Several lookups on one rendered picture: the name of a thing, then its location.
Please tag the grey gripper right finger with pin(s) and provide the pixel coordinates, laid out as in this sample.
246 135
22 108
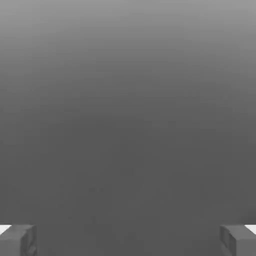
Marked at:
240 242

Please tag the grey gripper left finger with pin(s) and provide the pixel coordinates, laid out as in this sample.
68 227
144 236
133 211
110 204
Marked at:
14 242

